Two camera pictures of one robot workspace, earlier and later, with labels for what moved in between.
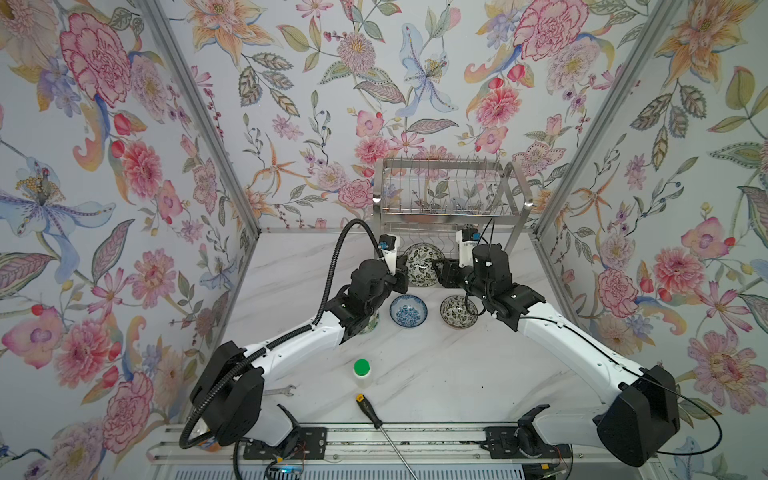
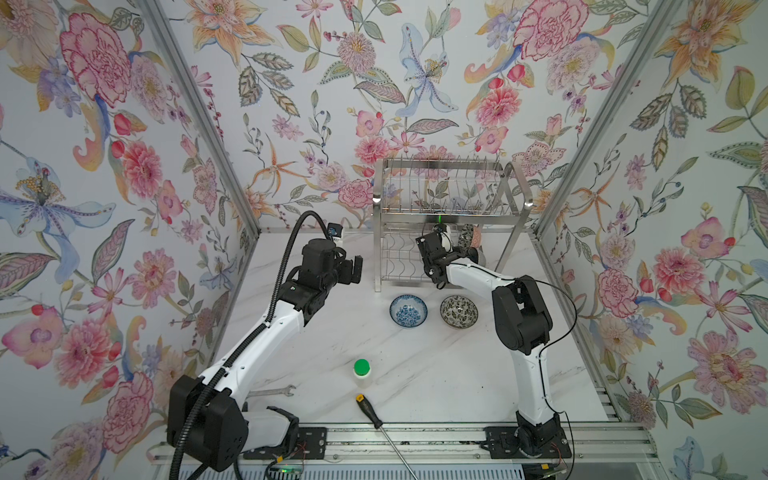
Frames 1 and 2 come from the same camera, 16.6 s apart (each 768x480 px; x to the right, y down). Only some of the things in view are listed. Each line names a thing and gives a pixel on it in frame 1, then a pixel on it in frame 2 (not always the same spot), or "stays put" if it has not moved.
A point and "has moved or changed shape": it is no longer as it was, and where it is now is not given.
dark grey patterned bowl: x=454 y=313 stays put
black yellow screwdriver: x=365 y=405 stays put
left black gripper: x=399 y=279 → x=346 y=275
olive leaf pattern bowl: x=419 y=264 has moved or changed shape
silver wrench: x=286 y=391 stays put
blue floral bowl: x=408 y=311 stays put
